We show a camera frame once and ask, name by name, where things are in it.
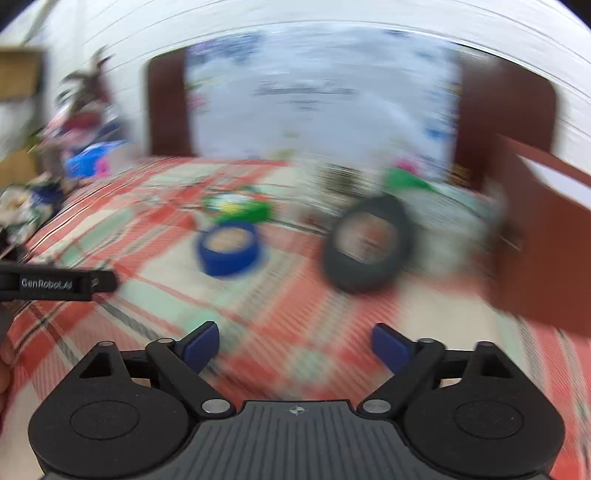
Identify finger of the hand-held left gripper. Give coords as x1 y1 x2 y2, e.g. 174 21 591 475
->
91 270 119 295

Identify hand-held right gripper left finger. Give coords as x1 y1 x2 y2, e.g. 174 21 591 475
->
69 322 234 418

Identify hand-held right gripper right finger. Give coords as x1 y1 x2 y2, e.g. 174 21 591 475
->
358 323 520 416

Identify blue tape roll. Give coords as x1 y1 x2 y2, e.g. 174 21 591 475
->
196 220 262 278

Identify black tape roll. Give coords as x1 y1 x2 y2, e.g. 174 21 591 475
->
321 194 415 295

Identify green printed box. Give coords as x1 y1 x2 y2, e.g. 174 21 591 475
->
201 187 274 226

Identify brown cardboard box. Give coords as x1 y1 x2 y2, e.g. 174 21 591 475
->
480 134 591 334

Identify person's left hand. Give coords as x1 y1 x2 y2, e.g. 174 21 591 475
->
0 307 18 430

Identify floral cloth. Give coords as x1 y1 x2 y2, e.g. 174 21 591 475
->
0 182 65 232

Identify red plaid blanket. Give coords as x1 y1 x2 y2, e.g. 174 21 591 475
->
0 156 591 480

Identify blue floral tissue box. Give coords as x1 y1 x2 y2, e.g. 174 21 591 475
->
65 138 127 183

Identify green packet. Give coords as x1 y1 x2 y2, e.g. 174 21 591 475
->
383 159 437 195

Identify brown wooden headboard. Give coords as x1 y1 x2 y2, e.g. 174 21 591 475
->
147 44 561 185

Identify dark feather decoration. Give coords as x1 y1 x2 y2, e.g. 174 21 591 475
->
58 48 118 130

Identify wooden shelf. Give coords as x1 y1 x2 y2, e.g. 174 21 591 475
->
0 46 47 104

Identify floral plastic sheet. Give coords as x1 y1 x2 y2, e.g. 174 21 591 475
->
185 25 462 181

